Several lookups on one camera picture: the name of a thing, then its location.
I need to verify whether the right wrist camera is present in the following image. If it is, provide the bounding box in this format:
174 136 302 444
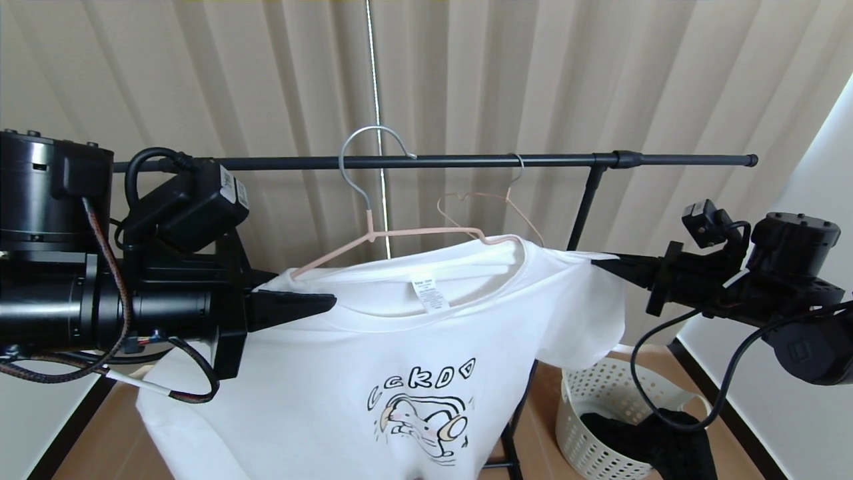
682 199 752 251

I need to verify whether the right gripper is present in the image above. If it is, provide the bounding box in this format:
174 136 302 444
645 241 767 324

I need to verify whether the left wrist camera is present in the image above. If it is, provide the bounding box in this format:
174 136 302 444
123 160 251 253

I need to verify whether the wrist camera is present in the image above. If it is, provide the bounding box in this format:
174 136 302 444
682 199 752 251
123 160 251 253

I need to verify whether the beige curtain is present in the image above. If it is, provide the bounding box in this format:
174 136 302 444
0 0 853 375

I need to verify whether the black garment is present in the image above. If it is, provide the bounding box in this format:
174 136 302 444
580 408 719 480

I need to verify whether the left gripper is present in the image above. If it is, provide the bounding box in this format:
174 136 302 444
0 253 249 381

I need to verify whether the pink clothes hanger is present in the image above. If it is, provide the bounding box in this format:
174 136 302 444
290 125 522 281
436 153 546 249

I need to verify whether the white laundry basket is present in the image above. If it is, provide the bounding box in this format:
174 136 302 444
555 357 712 480

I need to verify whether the black clothes rack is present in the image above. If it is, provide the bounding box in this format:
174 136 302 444
113 151 759 480

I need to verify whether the white printed t-shirt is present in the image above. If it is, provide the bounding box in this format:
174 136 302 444
137 235 627 480

